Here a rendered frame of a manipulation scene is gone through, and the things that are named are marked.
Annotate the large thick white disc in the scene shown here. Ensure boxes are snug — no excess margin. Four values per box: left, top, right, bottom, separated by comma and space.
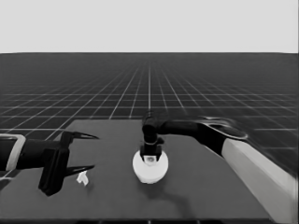
132, 148, 169, 185

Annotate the small white T-shaped piece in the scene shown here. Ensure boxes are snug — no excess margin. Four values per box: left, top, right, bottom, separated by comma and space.
76, 171, 90, 187

